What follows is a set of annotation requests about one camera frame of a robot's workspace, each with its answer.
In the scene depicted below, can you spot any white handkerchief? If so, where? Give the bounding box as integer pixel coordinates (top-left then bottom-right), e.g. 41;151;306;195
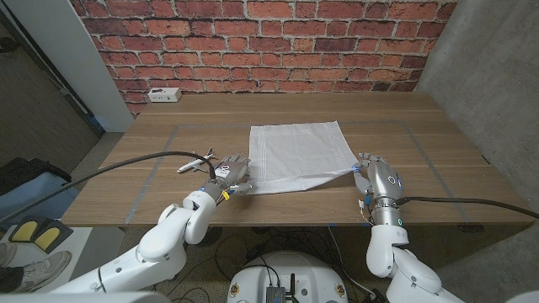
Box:
248;120;360;195

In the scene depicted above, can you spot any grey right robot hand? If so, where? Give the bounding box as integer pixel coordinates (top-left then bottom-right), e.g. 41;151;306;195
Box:
352;151;403;206

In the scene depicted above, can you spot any grey sneaker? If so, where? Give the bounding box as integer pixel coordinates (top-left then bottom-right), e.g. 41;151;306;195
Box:
0;242;19;268
12;251;72;294

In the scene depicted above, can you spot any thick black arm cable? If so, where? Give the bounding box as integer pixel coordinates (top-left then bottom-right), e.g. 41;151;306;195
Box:
395;195;539;220
0;151;218;220

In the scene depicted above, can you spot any yellow black foot pedal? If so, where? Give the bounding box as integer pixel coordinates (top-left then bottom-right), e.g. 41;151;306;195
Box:
8;216;43;243
33;218;74;254

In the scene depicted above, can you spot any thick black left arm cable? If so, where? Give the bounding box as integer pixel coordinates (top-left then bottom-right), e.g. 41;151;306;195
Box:
0;151;218;220

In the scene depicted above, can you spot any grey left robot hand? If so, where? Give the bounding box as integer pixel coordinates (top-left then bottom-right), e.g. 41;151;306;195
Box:
209;152;254;197

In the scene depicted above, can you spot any blue storage box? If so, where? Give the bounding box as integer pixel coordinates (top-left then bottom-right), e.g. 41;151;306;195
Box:
0;171;80;228

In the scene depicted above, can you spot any red brick printed backdrop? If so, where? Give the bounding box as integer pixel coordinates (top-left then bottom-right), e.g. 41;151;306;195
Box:
69;0;459;117

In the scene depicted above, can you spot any white toy plane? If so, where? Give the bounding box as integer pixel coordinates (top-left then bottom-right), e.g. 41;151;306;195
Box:
176;147;217;174

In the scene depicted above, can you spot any white power strip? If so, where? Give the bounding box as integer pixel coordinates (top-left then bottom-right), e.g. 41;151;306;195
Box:
147;87;183;104

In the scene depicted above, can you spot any black bag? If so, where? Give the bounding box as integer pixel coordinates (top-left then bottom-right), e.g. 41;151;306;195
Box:
0;157;72;197

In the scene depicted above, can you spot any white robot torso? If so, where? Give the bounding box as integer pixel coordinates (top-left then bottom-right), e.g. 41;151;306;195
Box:
227;250;350;303

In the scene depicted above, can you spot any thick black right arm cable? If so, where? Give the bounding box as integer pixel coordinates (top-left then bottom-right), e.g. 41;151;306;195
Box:
395;195;539;220

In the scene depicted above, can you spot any black round fan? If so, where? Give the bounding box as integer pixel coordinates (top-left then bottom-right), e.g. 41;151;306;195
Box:
201;226;223;248

